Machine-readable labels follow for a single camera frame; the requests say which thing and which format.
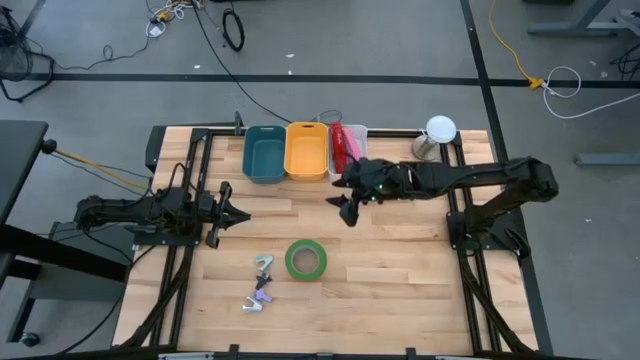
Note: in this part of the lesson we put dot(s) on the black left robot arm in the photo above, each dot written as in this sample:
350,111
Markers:
125,210

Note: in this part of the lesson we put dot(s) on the green tape roll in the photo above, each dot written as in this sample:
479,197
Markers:
289,260

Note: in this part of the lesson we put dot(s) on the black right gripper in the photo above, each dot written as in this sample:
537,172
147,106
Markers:
375,180

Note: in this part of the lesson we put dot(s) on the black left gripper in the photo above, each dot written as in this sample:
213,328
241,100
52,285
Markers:
220,215

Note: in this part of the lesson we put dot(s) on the black desk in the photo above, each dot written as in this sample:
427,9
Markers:
20,160

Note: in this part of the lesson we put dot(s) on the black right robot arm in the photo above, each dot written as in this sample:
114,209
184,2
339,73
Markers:
475,175

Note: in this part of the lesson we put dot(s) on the white plastic bin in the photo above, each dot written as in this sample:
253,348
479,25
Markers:
363,134

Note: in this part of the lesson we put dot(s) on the teal plastic bin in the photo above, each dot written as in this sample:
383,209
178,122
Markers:
264,157

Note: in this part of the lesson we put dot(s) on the grey desk foot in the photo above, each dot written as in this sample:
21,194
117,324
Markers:
575,29
610,159

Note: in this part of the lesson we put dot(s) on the black caster wheel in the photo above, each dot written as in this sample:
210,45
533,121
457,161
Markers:
30,339

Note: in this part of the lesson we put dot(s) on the teal staple remover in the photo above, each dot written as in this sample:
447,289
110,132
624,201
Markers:
263,261

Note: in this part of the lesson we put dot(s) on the white desk lamp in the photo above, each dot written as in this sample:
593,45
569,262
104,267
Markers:
441,129

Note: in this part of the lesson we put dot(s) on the red stapler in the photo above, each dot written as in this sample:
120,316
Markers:
337,145

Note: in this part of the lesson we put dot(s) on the orange plastic bin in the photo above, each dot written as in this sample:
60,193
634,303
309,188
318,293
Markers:
306,152

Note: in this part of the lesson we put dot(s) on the white power adapter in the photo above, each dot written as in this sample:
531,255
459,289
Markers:
156,31

